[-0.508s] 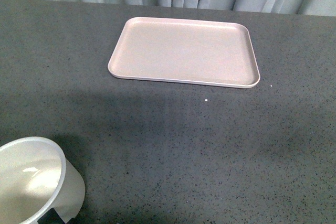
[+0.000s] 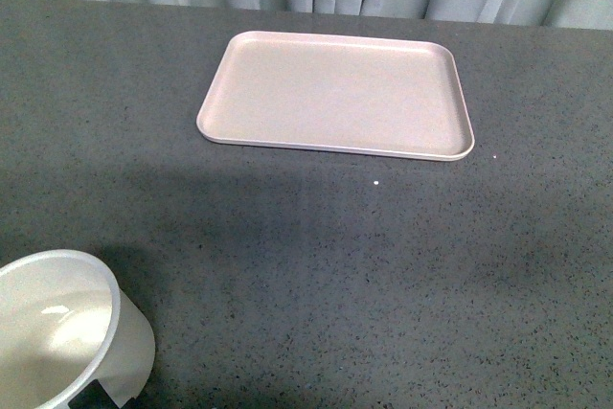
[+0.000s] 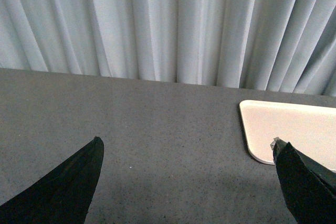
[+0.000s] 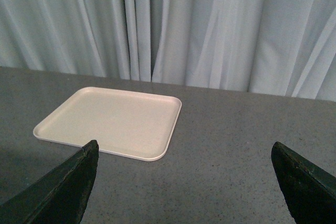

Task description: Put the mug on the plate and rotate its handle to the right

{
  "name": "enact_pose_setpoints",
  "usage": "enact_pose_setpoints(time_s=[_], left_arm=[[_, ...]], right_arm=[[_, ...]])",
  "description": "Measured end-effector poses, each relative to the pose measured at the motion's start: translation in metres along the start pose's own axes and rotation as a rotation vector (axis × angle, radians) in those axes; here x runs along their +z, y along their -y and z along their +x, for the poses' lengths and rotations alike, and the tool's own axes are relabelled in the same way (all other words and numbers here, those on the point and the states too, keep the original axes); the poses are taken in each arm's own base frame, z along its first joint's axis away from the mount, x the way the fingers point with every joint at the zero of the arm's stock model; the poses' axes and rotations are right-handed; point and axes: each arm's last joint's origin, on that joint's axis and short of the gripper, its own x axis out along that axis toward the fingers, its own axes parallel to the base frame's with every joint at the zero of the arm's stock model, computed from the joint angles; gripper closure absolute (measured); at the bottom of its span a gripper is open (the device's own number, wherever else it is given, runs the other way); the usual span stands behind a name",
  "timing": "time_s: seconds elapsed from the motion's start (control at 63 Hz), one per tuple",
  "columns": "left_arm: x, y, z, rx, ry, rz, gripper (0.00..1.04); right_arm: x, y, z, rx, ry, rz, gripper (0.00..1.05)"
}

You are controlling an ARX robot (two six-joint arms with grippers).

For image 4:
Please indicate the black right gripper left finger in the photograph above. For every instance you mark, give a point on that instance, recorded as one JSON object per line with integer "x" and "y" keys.
{"x": 61, "y": 196}

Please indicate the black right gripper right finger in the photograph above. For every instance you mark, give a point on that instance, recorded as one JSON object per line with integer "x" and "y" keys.
{"x": 308, "y": 190}

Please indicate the beige rectangular tray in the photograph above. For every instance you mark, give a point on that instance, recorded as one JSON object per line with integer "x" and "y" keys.
{"x": 125, "y": 123}

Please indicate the pale grey curtain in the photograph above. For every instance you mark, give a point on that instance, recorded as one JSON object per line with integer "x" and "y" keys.
{"x": 280, "y": 47}

